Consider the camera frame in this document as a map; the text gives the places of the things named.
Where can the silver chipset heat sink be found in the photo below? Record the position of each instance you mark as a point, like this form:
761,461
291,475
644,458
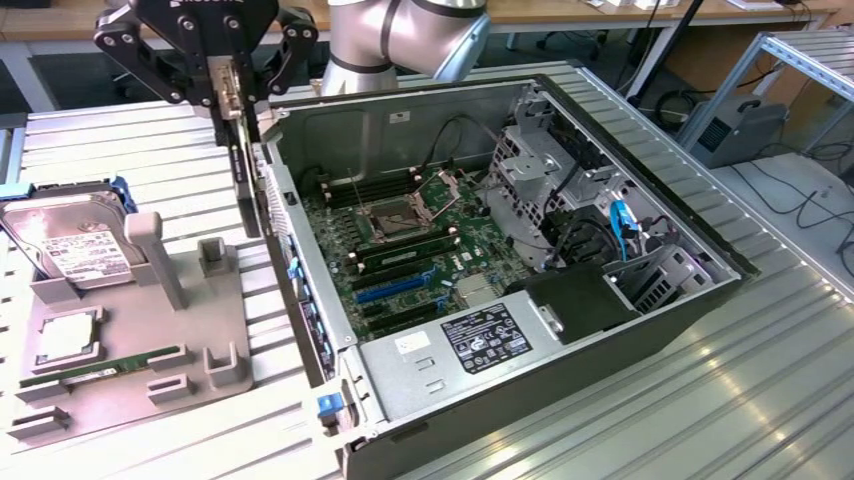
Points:
476,290

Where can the blue expansion slot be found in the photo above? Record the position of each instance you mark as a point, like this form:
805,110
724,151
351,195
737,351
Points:
394,291

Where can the blue disk carrier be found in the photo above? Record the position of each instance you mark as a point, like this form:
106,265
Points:
123,195

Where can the perforated silver drive cage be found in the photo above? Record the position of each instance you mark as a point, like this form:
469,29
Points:
661,290

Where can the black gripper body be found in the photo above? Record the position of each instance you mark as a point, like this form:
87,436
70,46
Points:
201,25

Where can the blue case latch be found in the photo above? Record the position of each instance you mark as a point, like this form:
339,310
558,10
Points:
329,405

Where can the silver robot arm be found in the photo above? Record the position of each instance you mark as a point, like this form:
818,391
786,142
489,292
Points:
374,45

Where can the silver disk bay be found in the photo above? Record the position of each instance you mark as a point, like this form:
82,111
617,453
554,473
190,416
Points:
528,165

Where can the green motherboard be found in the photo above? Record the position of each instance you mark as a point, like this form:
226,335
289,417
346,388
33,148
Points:
481,250

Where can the CPU socket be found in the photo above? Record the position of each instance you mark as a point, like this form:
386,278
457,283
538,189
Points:
394,220

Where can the grey power supply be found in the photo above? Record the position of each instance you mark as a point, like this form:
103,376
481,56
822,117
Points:
428,360

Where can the open black PC case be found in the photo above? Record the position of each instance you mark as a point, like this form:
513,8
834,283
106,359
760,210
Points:
468,430

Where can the grey parts rack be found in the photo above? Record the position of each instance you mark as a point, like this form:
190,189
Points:
134,325

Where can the silver CPU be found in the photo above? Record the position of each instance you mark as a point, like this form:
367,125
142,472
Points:
67,340

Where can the black expansion slot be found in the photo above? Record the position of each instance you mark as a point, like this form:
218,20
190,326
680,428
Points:
407,324
387,279
401,315

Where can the silver socket cover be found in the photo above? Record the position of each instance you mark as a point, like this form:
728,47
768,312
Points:
441,192

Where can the green graphics card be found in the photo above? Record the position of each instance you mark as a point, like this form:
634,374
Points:
243,190

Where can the thin locking lever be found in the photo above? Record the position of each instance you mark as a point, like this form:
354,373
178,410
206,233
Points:
358,190

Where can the silver hard disk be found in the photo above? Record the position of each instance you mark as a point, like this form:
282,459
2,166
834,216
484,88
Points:
67,250

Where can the aluminium frame bench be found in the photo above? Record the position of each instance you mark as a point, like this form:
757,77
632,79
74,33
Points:
801,55

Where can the grey box unit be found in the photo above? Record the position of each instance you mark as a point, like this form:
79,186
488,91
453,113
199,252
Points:
748,135

